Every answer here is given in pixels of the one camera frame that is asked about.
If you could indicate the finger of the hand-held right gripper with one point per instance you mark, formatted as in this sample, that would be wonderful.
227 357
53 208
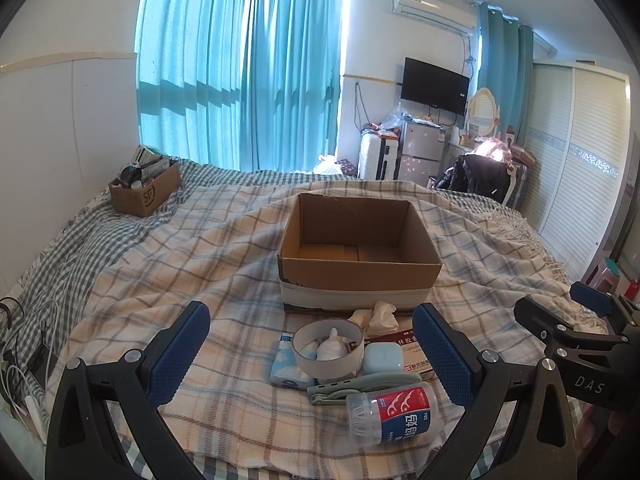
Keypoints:
540 317
592 295

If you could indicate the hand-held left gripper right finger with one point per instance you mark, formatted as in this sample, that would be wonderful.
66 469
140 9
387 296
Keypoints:
445 355

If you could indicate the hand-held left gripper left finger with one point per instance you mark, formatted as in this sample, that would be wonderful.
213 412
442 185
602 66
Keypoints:
180 352

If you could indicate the red white medicine box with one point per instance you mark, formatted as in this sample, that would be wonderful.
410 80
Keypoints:
406 344

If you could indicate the light blue small case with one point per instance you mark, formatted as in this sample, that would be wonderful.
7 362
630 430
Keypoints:
382 358

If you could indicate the clear floss pick jar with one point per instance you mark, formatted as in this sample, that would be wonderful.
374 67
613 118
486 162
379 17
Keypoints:
400 415

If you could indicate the white tissue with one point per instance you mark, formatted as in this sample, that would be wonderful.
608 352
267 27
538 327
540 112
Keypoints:
377 315

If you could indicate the blue white tissue packet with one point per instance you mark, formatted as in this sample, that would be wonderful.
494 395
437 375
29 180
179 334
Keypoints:
282 365

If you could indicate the large cardboard box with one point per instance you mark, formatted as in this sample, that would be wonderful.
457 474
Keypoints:
350 280

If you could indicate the person's right hand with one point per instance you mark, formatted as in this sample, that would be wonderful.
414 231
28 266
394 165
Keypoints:
617 432

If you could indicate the pink green plastic stool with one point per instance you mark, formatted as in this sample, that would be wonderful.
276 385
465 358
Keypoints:
602 272

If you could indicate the beige plaid blanket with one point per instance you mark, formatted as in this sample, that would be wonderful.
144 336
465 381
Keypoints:
200 260

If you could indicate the white slatted wardrobe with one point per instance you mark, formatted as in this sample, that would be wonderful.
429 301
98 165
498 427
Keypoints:
575 160

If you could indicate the green checked bed sheet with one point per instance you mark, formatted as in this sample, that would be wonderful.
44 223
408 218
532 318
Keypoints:
75 250

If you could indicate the black jacket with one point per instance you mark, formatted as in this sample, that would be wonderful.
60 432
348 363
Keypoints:
475 177

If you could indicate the small printed cardboard box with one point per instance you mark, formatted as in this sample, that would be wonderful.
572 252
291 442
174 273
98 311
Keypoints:
145 197

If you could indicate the pink cloth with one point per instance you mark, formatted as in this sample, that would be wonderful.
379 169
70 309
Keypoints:
492 150

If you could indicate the silver small fridge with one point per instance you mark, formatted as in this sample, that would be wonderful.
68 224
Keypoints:
422 150

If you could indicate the white suitcase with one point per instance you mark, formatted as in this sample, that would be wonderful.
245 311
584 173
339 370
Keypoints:
370 157

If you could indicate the dark patterned bag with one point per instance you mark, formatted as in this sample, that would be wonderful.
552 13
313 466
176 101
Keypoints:
346 167

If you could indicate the white oval mirror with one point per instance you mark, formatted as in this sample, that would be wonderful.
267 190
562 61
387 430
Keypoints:
484 110

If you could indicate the white plastic bag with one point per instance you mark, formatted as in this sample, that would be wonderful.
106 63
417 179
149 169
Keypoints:
327 166

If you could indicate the clear plastic bag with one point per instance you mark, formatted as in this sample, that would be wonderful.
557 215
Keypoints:
395 117

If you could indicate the narrow teal curtain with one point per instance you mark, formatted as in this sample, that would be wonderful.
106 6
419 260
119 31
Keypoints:
500 70

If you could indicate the wide teal curtain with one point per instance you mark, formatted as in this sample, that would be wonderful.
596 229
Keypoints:
190 60

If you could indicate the teal curtain panel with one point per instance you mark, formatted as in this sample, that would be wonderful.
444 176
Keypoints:
295 70

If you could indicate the white air conditioner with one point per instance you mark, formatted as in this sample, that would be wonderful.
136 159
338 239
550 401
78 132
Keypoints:
430 10

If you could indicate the black wall television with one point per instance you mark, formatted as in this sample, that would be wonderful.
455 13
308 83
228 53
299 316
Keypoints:
432 85

